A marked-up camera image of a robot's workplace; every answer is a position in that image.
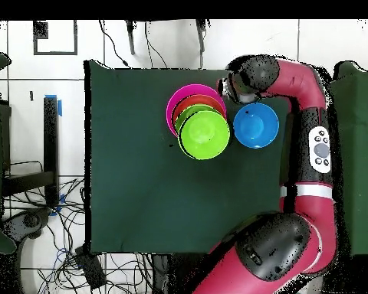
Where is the orange bowl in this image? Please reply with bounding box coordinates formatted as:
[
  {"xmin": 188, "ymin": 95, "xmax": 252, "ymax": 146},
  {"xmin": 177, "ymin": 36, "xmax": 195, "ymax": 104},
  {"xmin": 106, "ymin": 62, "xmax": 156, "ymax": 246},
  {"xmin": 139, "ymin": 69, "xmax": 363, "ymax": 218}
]
[{"xmin": 170, "ymin": 93, "xmax": 227, "ymax": 137}]

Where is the green bowl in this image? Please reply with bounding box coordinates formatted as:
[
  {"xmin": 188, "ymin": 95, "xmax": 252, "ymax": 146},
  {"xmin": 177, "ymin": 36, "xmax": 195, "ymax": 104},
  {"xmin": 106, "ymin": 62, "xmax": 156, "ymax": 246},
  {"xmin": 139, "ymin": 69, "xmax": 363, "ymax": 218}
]
[
  {"xmin": 177, "ymin": 109, "xmax": 232, "ymax": 161},
  {"xmin": 175, "ymin": 103, "xmax": 219, "ymax": 134}
]

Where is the light blue bowl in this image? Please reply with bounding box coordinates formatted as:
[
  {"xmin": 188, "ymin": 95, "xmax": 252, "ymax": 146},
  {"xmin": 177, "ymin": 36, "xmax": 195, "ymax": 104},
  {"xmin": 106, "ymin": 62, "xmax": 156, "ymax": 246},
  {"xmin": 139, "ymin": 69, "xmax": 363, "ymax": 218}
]
[{"xmin": 232, "ymin": 102, "xmax": 280, "ymax": 149}]

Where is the large pink bowl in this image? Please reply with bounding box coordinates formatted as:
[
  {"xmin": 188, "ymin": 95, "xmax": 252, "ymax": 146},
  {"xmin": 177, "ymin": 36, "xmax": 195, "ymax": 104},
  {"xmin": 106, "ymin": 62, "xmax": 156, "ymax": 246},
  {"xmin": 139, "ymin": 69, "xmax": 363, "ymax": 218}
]
[{"xmin": 166, "ymin": 83, "xmax": 228, "ymax": 139}]

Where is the black stand leg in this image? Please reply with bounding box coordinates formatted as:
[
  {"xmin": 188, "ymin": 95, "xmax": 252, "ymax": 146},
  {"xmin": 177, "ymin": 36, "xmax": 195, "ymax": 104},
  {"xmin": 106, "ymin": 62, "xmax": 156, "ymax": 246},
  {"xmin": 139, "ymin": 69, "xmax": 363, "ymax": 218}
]
[
  {"xmin": 195, "ymin": 19, "xmax": 207, "ymax": 53},
  {"xmin": 124, "ymin": 19, "xmax": 136, "ymax": 56}
]

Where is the dark green tablecloth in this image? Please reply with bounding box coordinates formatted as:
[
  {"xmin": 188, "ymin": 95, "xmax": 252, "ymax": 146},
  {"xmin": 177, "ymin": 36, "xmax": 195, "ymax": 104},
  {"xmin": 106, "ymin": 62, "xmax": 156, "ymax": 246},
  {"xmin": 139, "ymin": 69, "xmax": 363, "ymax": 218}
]
[{"xmin": 84, "ymin": 59, "xmax": 306, "ymax": 256}]

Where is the black metal stand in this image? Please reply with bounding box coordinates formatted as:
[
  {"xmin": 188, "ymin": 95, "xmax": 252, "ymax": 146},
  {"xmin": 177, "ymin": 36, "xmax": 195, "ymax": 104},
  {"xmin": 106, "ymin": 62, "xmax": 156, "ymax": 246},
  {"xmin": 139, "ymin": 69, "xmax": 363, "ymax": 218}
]
[{"xmin": 1, "ymin": 96, "xmax": 61, "ymax": 207}]

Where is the black power strip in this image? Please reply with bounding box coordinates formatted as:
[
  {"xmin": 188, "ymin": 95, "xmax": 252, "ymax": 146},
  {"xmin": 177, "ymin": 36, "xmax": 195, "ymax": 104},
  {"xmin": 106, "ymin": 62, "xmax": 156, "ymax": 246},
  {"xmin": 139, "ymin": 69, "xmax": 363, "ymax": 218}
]
[{"xmin": 74, "ymin": 246, "xmax": 107, "ymax": 290}]

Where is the black cable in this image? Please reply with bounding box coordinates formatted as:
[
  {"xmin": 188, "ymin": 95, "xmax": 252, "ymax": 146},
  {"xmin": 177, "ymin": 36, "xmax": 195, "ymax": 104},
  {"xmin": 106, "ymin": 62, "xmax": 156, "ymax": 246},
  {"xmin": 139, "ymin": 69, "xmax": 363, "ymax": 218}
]
[{"xmin": 98, "ymin": 19, "xmax": 131, "ymax": 69}]

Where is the grey square frame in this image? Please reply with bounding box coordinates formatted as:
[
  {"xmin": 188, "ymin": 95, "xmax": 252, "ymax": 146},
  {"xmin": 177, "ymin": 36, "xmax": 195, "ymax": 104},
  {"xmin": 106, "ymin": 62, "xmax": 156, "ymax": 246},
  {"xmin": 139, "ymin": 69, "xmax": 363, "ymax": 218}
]
[{"xmin": 32, "ymin": 19, "xmax": 78, "ymax": 57}]

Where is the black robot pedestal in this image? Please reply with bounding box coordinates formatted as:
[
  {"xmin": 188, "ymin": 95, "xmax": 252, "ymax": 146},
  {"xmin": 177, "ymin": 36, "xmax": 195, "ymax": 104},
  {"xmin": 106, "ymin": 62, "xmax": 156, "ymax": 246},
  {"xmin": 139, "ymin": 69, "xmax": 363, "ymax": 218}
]
[{"xmin": 151, "ymin": 253, "xmax": 209, "ymax": 294}]

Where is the tangle of cables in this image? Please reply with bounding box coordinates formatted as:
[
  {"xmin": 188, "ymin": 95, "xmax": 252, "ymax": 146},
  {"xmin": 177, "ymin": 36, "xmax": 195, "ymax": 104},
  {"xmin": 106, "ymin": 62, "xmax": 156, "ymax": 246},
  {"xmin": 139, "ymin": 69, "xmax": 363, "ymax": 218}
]
[{"xmin": 2, "ymin": 160, "xmax": 151, "ymax": 294}]

